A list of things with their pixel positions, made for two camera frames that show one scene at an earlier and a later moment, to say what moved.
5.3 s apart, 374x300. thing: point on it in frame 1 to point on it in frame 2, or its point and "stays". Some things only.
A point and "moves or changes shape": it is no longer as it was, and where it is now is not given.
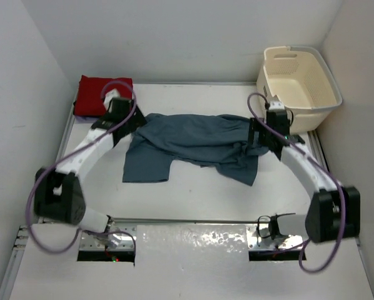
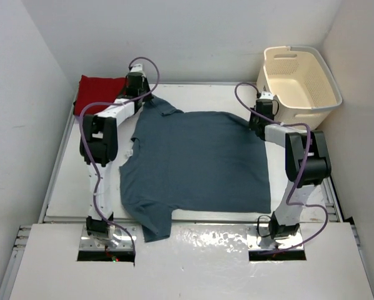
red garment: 92,90 stays
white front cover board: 187,262 stays
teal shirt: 205,140 moves or changes shape
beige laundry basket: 301,79 stays
